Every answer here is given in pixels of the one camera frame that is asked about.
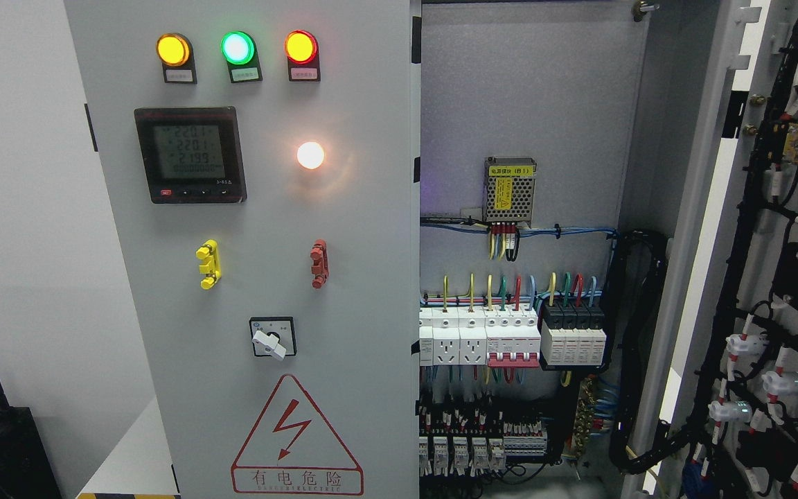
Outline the grey cabinet door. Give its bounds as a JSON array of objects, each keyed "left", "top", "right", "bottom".
[
  {"left": 611, "top": 1, "right": 798, "bottom": 498},
  {"left": 64, "top": 1, "right": 419, "bottom": 498}
]

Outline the black equipment at left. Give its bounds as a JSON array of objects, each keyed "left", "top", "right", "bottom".
[{"left": 0, "top": 381, "right": 62, "bottom": 498}]

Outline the green indicator lamp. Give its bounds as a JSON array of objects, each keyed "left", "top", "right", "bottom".
[{"left": 220, "top": 30, "right": 263, "bottom": 83}]

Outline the white socket breaker row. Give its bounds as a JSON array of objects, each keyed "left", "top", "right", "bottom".
[{"left": 419, "top": 304, "right": 541, "bottom": 369}]

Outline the metal mesh power supply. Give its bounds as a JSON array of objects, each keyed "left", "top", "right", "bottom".
[{"left": 482, "top": 156, "right": 536, "bottom": 223}]

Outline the red electric warning sticker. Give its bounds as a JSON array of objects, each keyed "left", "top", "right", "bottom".
[{"left": 231, "top": 374, "right": 364, "bottom": 496}]

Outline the yellow indicator lamp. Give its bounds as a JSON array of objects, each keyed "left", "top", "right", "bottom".
[{"left": 156, "top": 33, "right": 197, "bottom": 83}]

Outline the red indicator lamp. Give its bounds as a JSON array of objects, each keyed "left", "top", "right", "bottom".
[{"left": 284, "top": 30, "right": 321, "bottom": 82}]

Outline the black cable loom right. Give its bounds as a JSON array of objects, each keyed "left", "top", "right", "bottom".
[{"left": 600, "top": 230, "right": 670, "bottom": 475}]

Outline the white glowing indicator lamp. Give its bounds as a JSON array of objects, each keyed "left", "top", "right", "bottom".
[{"left": 296, "top": 141, "right": 324, "bottom": 170}]

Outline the black digital power meter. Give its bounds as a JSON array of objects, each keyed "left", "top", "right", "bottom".
[{"left": 134, "top": 105, "right": 247, "bottom": 203}]

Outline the relay terminal row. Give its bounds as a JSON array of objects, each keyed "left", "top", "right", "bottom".
[{"left": 415, "top": 396, "right": 548, "bottom": 479}]

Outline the red terminal post block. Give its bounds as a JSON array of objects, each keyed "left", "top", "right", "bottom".
[{"left": 310, "top": 239, "right": 330, "bottom": 288}]

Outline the white rotary selector switch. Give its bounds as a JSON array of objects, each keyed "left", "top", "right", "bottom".
[{"left": 248, "top": 316, "right": 296, "bottom": 360}]

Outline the yellow terminal post block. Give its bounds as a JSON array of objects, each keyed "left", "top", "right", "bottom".
[{"left": 195, "top": 239, "right": 222, "bottom": 290}]

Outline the black surge protector block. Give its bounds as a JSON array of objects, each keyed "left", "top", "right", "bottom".
[{"left": 539, "top": 302, "right": 607, "bottom": 371}]

